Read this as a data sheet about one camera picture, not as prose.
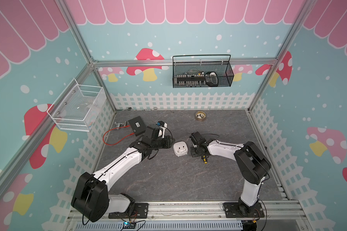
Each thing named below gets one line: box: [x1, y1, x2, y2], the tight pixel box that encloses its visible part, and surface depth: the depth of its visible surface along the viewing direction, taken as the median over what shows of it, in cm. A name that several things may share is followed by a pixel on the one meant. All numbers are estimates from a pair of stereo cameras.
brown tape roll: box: [195, 111, 207, 121], surface depth 118 cm
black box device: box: [128, 115, 147, 137], surface depth 112 cm
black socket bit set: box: [176, 71, 219, 88], surface depth 91 cm
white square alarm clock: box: [173, 141, 189, 157], surface depth 96 cm
